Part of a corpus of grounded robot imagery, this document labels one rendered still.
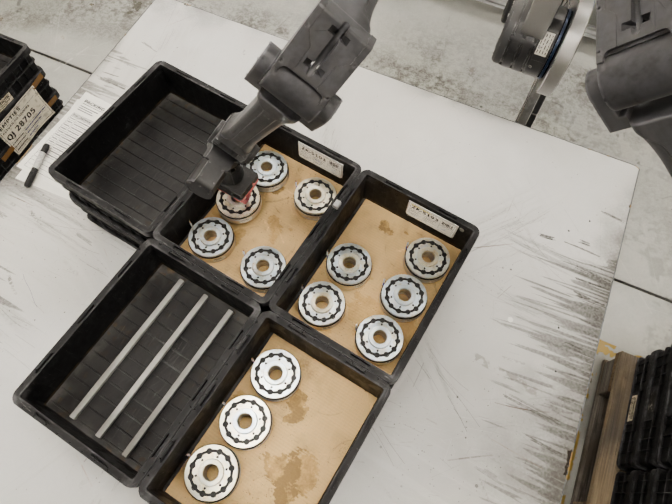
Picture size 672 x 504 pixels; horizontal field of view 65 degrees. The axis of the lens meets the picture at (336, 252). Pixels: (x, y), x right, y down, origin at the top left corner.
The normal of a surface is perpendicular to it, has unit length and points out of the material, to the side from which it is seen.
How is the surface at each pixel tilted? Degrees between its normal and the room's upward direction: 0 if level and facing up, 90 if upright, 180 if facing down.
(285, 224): 0
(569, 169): 0
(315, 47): 60
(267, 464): 0
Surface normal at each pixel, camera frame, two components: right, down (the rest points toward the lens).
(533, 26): -0.40, 0.83
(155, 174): 0.03, -0.41
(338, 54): -0.07, 0.56
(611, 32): -0.80, -0.18
